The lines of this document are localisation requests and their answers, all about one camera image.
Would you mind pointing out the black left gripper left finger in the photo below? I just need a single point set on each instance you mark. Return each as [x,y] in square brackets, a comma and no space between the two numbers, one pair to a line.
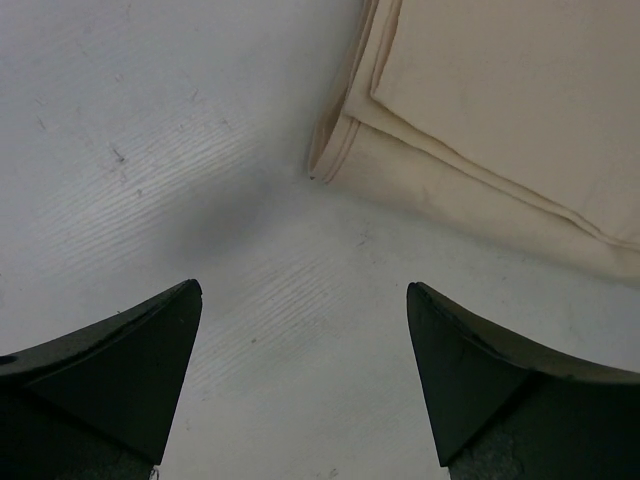
[98,403]

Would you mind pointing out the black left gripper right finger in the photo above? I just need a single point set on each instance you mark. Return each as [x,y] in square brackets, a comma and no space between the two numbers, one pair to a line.
[502,406]

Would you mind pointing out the beige cloth wrap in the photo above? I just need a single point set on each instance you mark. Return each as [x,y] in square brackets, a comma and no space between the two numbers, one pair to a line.
[517,121]

